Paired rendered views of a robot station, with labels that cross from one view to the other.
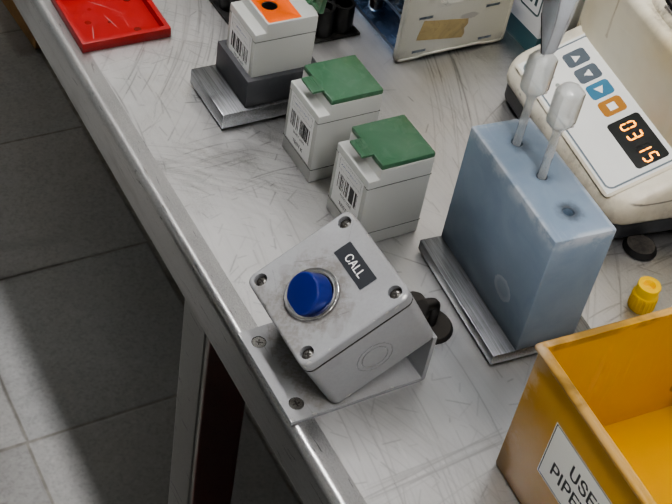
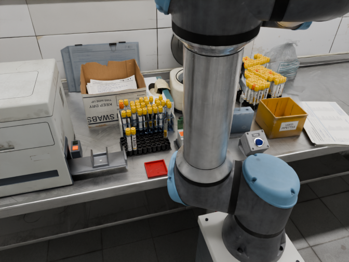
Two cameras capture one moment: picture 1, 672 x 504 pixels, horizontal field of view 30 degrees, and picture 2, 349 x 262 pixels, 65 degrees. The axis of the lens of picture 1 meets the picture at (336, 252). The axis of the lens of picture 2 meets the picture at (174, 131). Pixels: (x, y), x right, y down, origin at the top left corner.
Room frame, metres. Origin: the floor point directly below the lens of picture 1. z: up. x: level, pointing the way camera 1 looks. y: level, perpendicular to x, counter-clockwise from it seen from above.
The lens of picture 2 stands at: (0.49, 0.78, 1.52)
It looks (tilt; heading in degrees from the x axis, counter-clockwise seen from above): 37 degrees down; 290
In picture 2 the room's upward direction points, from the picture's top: 1 degrees clockwise
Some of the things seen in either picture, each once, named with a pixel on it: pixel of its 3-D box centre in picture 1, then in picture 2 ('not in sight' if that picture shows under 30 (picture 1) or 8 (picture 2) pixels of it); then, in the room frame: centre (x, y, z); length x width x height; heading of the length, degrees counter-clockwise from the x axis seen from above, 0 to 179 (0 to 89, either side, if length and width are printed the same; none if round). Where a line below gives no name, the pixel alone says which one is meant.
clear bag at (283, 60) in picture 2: not in sight; (279, 59); (0.45, -0.70, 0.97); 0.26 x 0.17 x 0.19; 52
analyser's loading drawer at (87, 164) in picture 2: not in sight; (93, 160); (0.94, 0.28, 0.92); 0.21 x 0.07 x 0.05; 36
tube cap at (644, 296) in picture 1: (645, 295); not in sight; (0.57, -0.20, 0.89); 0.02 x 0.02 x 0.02
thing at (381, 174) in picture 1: (380, 180); not in sight; (0.60, -0.02, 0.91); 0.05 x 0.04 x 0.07; 126
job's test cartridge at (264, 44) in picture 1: (270, 42); (184, 140); (0.71, 0.07, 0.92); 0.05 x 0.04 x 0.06; 126
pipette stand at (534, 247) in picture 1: (520, 238); (237, 121); (0.55, -0.11, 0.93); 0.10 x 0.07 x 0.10; 31
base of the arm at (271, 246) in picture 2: not in sight; (255, 224); (0.43, 0.35, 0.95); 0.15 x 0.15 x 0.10
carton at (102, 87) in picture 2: not in sight; (113, 90); (1.09, -0.10, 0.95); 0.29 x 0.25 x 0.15; 126
